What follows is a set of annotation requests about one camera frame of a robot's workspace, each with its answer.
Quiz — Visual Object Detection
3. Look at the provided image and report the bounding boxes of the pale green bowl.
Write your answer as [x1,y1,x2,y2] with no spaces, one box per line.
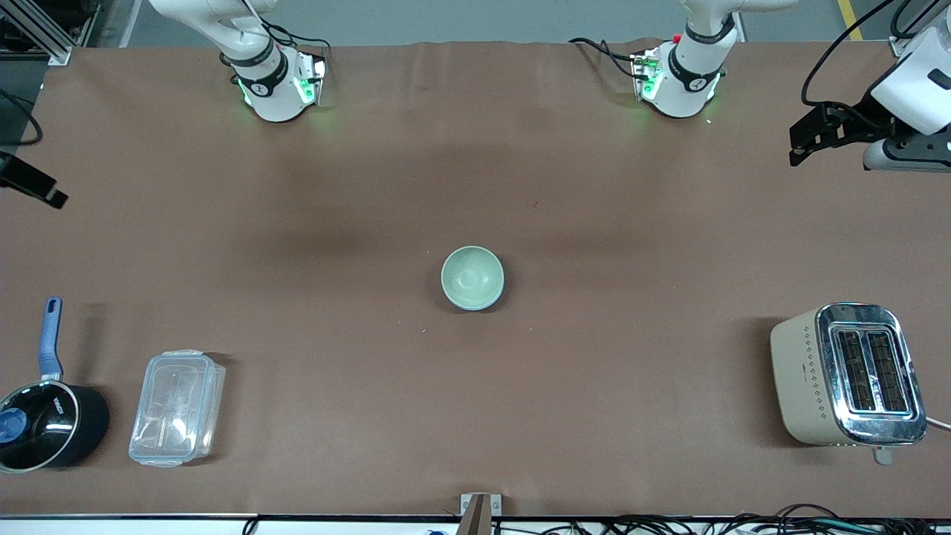
[441,246,506,309]

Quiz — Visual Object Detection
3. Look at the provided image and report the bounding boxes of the glass pan lid blue knob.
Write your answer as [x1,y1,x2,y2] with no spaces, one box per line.
[0,382,79,471]

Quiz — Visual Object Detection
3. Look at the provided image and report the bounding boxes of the beige chrome toaster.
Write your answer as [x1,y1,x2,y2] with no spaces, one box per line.
[770,302,928,466]

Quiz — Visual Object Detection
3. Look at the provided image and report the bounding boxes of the clear plastic lidded container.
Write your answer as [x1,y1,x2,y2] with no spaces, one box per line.
[129,349,227,468]

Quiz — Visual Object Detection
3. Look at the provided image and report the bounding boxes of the brown table cover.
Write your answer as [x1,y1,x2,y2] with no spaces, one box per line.
[0,39,951,519]

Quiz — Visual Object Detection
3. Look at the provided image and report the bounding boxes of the long black left arm cable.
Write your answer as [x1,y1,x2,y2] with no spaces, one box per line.
[801,0,892,109]

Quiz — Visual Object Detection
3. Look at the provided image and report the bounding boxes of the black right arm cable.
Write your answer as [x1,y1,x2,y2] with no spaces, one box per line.
[0,88,44,146]

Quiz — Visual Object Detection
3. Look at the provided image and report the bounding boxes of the looped black left arm cable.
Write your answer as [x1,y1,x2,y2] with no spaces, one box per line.
[890,0,938,39]

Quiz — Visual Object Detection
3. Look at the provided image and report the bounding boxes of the aluminium frame profile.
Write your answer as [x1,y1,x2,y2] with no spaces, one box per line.
[0,0,75,66]

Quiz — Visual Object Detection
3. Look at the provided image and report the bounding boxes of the left base plate green light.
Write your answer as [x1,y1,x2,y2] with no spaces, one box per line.
[631,49,663,103]

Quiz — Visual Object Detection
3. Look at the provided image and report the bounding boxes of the base plate green light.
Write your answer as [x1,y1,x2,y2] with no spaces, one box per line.
[296,51,328,107]
[631,49,663,103]

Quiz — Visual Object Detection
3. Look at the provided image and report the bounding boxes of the black left base cable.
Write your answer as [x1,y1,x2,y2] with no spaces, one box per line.
[568,36,641,80]

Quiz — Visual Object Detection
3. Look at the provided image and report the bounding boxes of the black base cable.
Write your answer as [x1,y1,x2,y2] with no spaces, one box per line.
[264,21,329,64]
[568,36,641,80]

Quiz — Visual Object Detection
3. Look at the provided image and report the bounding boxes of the black saucepan blue handle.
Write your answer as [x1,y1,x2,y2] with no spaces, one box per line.
[0,297,111,473]

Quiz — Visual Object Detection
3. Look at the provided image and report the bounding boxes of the right base plate green light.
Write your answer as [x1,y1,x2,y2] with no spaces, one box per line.
[296,51,328,107]

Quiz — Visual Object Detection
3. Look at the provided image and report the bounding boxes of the black right base cable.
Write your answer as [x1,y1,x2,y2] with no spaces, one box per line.
[264,21,329,64]

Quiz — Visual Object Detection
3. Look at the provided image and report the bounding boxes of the tangled black cables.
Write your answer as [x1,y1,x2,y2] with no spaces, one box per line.
[550,503,951,535]

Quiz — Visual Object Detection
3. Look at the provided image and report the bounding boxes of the metal bracket with brown strut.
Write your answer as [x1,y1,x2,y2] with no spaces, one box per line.
[460,493,502,535]

